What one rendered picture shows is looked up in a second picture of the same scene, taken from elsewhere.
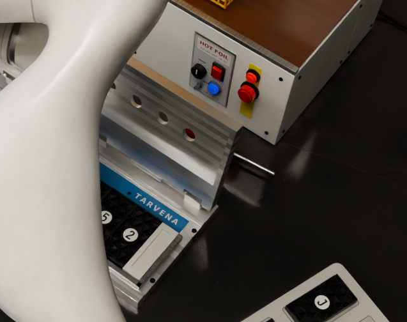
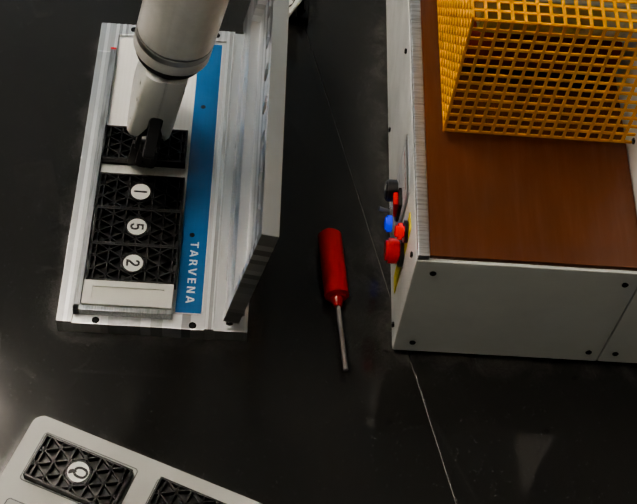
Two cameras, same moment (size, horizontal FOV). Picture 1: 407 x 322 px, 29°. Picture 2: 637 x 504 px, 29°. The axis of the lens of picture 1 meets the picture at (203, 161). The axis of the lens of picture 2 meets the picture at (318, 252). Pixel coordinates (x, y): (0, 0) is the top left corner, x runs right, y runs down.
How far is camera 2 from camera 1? 72 cm
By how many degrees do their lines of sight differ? 31
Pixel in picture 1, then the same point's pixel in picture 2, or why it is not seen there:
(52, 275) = not seen: outside the picture
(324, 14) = (549, 242)
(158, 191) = (216, 260)
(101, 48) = not seen: outside the picture
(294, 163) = (388, 389)
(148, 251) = (125, 292)
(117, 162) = (224, 201)
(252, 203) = (288, 371)
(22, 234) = not seen: outside the picture
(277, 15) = (495, 193)
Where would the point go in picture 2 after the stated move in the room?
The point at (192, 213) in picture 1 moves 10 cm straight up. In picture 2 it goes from (214, 310) to (215, 260)
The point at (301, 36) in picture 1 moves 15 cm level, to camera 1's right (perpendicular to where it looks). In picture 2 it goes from (486, 233) to (566, 355)
